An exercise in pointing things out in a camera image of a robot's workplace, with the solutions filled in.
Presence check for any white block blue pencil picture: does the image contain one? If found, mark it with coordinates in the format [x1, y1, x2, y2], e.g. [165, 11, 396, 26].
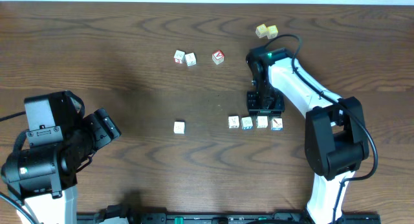
[271, 117, 283, 131]

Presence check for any white block red number three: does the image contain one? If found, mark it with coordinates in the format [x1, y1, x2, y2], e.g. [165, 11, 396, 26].
[173, 50, 186, 64]

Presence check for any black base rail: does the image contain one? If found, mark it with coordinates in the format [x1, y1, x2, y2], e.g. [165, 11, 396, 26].
[76, 204, 382, 224]

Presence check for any red letter A block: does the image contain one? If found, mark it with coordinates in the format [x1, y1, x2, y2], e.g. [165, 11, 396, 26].
[212, 50, 225, 65]

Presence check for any white block teal side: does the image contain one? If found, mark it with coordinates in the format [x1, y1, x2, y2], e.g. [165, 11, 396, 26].
[173, 121, 186, 134]

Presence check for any yellow block right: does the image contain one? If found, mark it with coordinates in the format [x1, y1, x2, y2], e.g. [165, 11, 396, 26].
[267, 25, 279, 39]

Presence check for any yellow block left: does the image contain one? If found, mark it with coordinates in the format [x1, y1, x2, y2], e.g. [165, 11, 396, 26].
[256, 24, 268, 38]

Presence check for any white block blue side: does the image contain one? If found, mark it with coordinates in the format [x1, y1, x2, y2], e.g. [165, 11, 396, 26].
[184, 52, 197, 67]

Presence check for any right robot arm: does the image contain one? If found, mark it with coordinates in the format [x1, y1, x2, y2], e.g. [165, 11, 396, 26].
[246, 47, 369, 223]

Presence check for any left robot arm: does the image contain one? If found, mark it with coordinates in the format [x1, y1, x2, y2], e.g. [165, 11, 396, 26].
[1, 109, 122, 223]

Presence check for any plain white block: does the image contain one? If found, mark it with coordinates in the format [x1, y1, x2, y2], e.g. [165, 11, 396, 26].
[256, 115, 268, 128]

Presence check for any yellow block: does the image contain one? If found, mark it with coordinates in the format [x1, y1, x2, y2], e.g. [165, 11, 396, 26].
[256, 24, 268, 38]
[267, 25, 279, 39]

